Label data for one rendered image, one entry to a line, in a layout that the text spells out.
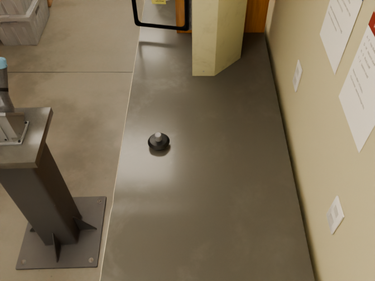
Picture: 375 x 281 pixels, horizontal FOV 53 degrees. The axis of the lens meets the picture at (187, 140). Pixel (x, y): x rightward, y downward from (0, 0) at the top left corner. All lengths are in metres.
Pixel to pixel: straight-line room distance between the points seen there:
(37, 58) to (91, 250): 2.06
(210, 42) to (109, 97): 1.61
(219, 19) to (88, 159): 1.54
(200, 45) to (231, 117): 0.37
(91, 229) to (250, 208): 1.31
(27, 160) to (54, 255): 0.94
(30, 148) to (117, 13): 2.75
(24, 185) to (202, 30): 1.10
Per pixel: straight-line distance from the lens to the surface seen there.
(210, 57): 1.81
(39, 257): 2.49
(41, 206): 2.08
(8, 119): 1.64
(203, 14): 1.68
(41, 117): 1.81
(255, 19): 2.16
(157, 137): 1.52
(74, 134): 2.99
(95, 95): 3.25
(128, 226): 1.38
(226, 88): 1.82
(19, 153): 1.70
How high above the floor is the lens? 2.16
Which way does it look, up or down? 50 degrees down
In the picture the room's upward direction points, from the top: 1 degrees counter-clockwise
